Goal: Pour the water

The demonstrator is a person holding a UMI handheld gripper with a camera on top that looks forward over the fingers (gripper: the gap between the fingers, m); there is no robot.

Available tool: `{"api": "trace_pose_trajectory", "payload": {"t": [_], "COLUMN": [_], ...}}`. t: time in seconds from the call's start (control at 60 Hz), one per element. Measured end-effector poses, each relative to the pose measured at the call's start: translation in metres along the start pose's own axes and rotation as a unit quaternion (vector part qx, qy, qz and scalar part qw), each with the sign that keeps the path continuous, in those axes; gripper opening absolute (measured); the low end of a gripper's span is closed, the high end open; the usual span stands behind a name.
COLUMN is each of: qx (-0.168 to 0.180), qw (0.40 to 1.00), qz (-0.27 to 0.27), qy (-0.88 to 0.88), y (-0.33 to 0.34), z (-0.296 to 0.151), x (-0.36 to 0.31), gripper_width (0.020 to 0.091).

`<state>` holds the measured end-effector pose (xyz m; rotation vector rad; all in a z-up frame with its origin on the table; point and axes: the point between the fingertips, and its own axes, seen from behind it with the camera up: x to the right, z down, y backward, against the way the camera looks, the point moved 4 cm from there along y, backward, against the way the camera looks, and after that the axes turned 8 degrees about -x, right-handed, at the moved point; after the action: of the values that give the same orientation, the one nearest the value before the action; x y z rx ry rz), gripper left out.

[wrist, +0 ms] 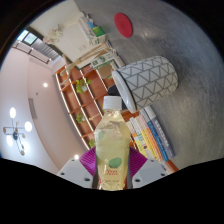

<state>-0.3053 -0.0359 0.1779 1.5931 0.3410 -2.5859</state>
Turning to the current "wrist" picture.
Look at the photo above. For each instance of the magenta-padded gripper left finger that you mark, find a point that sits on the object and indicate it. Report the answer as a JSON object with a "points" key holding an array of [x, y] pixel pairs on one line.
{"points": [[74, 173]]}

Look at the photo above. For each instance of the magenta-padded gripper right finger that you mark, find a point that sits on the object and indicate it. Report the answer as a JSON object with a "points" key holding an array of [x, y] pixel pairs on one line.
{"points": [[146, 173]]}

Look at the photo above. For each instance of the clear bottle with yellow drink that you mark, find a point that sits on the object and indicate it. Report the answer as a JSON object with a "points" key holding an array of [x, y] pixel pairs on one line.
{"points": [[111, 146]]}

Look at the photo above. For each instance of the yellow-spined book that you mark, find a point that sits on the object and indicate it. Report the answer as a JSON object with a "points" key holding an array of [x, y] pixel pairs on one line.
{"points": [[146, 140]]}

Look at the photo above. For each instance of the blue-and-white-spined book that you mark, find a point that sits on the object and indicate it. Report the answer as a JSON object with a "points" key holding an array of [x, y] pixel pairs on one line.
{"points": [[154, 138]]}

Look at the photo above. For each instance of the white-and-orange-spined book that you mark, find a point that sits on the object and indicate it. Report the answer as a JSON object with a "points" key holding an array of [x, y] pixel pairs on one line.
{"points": [[137, 136]]}

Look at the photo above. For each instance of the grey-spined book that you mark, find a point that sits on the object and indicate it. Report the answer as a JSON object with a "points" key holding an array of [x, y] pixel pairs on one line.
{"points": [[160, 131]]}

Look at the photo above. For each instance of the chandelier with round bulbs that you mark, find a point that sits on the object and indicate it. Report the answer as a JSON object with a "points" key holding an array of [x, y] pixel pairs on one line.
{"points": [[16, 133]]}

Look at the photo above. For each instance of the wooden shelf unit with plants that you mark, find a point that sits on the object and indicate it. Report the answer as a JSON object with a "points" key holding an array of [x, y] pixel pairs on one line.
{"points": [[85, 100]]}

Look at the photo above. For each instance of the grey mug with triangle pattern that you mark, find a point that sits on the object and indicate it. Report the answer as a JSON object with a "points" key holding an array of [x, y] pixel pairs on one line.
{"points": [[150, 81]]}

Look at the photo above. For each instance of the green and white carton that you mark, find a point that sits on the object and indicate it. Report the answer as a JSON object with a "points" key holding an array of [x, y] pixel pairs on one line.
{"points": [[105, 60]]}

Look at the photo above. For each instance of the window with grey blinds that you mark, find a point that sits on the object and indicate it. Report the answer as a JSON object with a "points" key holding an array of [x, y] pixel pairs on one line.
{"points": [[36, 46]]}

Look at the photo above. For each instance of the white flower bouquet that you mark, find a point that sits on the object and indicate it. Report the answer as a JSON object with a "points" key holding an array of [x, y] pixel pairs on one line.
{"points": [[55, 34]]}

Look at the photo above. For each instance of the white box with small items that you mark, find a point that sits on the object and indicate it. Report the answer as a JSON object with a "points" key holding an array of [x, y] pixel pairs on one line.
{"points": [[93, 31]]}

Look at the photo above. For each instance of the flat round red coaster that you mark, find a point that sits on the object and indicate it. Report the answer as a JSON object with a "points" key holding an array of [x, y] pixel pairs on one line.
{"points": [[123, 25]]}

